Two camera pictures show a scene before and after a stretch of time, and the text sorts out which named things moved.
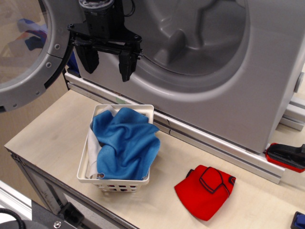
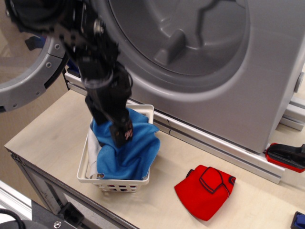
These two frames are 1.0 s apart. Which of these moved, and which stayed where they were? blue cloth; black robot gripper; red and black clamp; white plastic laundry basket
Moved: black robot gripper
Stayed: blue cloth; white plastic laundry basket; red and black clamp
